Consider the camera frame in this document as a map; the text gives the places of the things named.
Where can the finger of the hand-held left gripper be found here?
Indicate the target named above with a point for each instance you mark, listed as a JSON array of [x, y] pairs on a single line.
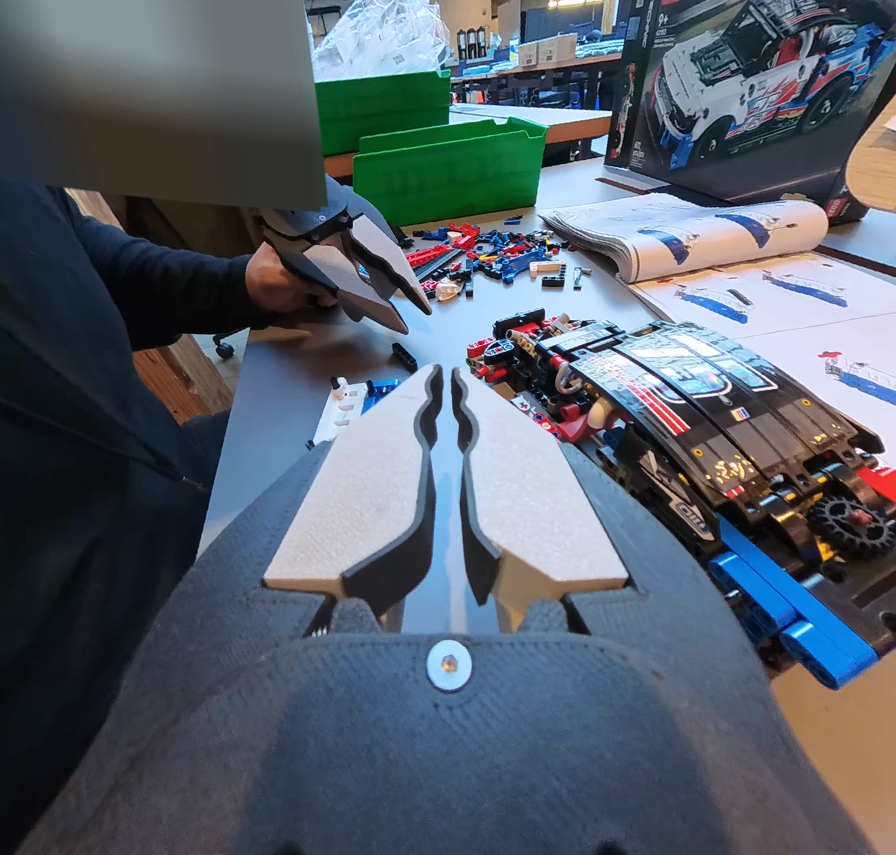
[[385, 256], [357, 291]]

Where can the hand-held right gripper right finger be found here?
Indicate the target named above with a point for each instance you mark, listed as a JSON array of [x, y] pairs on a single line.
[[539, 512]]

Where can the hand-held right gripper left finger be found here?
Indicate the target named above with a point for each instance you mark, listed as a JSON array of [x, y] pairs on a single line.
[[350, 505]]

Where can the black perforated toy beam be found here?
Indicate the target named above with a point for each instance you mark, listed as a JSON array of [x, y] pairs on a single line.
[[404, 356]]

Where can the blue and white brick assembly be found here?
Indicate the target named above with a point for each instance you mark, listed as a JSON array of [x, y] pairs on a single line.
[[350, 407]]

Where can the pile of toy bricks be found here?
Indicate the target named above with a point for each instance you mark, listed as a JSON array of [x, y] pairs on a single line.
[[490, 253]]

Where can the person's left forearm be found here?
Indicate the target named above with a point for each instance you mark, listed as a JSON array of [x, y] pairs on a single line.
[[175, 288]]

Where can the grey desk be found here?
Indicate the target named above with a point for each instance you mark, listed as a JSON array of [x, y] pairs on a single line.
[[294, 365]]

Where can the person's left hand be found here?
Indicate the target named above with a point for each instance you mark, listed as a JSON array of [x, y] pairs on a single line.
[[280, 284]]

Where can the green plastic bin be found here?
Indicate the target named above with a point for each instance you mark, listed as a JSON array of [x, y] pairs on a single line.
[[448, 169], [378, 109]]

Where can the black office chair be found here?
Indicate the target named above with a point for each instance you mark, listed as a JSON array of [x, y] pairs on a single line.
[[224, 347]]

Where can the partly built toy brick car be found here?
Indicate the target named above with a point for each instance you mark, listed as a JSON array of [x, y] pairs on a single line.
[[700, 393]]

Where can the clear plastic bags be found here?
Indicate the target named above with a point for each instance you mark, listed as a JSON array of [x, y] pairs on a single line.
[[385, 29]]

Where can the long wooden workbench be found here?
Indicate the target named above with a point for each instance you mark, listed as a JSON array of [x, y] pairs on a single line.
[[546, 71]]

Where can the row of cardboard boxes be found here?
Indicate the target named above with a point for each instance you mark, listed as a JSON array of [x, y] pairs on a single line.
[[549, 50]]

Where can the person's dark jacket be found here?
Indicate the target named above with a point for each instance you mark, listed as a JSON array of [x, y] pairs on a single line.
[[56, 519]]

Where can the instruction booklet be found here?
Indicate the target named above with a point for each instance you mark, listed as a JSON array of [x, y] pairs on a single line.
[[700, 239]]

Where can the toy car set box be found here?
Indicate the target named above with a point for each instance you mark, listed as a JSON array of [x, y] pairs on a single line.
[[742, 85]]

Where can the round wooden board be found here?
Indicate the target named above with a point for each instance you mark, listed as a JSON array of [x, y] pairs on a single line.
[[875, 162]]

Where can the wooden bench frame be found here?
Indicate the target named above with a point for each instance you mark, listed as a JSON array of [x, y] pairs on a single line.
[[189, 386]]

